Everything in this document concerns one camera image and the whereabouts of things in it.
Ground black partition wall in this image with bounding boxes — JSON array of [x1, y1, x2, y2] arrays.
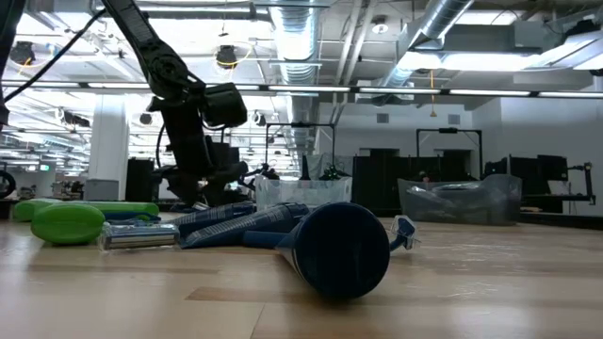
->
[[351, 148, 475, 218]]

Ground black station frame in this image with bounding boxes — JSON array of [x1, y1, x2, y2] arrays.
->
[[264, 121, 337, 167], [416, 126, 484, 183]]

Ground black ceiling cable reel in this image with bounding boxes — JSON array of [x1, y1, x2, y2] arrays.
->
[[214, 42, 239, 71], [8, 40, 37, 67]]

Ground long ceiling light strip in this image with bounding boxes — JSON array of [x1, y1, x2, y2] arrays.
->
[[0, 80, 603, 99]]

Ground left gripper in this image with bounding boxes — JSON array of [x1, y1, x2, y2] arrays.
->
[[162, 91, 249, 206]]

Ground black camera stand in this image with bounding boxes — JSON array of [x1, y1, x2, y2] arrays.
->
[[567, 161, 597, 207]]

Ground white pillar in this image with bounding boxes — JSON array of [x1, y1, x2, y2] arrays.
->
[[87, 96, 131, 202]]

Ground black tyre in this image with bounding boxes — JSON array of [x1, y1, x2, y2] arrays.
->
[[0, 169, 16, 200]]

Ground dark translucent plastic container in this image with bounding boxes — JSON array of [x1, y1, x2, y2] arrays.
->
[[397, 173, 523, 226]]

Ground black desk monitors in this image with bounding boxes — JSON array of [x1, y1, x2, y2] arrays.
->
[[484, 153, 570, 195]]

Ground silver ventilation duct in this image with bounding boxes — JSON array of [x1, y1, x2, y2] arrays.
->
[[371, 0, 475, 107], [270, 0, 326, 156]]

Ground yellow hanging pendant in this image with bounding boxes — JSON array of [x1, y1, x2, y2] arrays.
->
[[427, 69, 437, 119]]

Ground clear plastic container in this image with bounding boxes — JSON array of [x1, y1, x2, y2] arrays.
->
[[253, 174, 353, 212]]

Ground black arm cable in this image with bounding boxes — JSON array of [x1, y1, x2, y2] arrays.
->
[[2, 8, 108, 104]]

